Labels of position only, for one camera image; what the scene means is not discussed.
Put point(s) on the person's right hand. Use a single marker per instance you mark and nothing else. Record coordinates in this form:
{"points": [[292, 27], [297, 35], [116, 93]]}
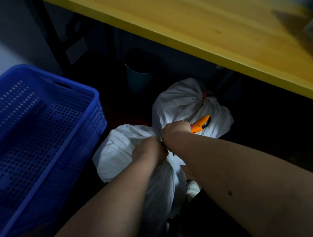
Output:
{"points": [[174, 131]]}

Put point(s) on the person's left hand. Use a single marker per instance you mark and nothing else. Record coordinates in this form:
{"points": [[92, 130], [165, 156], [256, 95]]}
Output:
{"points": [[148, 151]]}

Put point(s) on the orange and black scissors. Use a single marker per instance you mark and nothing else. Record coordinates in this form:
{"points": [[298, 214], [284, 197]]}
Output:
{"points": [[201, 124]]}

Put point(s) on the white woven sack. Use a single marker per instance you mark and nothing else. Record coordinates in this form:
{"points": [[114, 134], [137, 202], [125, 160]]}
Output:
{"points": [[117, 153]]}

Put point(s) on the person's right forearm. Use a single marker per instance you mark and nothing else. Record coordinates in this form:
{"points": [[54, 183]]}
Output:
{"points": [[244, 180]]}

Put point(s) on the person's left forearm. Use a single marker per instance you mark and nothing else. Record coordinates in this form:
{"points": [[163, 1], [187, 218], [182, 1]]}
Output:
{"points": [[110, 202]]}

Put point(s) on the white sack with red tie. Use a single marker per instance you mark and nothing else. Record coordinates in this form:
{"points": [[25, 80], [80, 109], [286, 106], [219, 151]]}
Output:
{"points": [[181, 102]]}

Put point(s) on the dark round waste bin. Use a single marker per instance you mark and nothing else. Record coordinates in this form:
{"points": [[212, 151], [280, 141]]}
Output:
{"points": [[139, 73]]}

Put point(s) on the yellow wooden table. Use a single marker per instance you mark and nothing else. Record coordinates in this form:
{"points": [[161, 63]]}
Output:
{"points": [[220, 34]]}

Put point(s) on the blue perforated plastic basket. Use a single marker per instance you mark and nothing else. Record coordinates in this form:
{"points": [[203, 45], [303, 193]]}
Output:
{"points": [[36, 136]]}

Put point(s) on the black metal table leg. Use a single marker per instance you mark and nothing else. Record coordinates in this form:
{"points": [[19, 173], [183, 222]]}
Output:
{"points": [[52, 36]]}

